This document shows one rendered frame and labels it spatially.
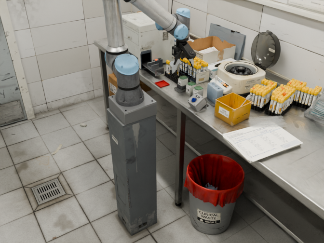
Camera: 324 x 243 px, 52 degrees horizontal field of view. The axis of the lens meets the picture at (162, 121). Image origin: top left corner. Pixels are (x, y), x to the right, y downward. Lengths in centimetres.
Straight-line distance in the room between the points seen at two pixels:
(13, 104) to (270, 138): 253
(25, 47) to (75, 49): 47
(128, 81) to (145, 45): 63
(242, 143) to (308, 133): 37
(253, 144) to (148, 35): 105
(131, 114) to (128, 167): 34
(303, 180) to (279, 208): 74
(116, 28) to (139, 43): 54
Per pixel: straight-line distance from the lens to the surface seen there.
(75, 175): 278
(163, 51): 233
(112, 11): 167
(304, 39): 206
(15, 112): 353
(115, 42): 173
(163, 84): 208
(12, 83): 340
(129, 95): 169
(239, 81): 195
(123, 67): 163
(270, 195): 227
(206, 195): 201
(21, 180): 287
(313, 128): 183
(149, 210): 223
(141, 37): 221
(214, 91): 185
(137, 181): 199
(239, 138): 162
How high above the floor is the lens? 182
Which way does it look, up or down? 33 degrees down
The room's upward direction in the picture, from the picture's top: straight up
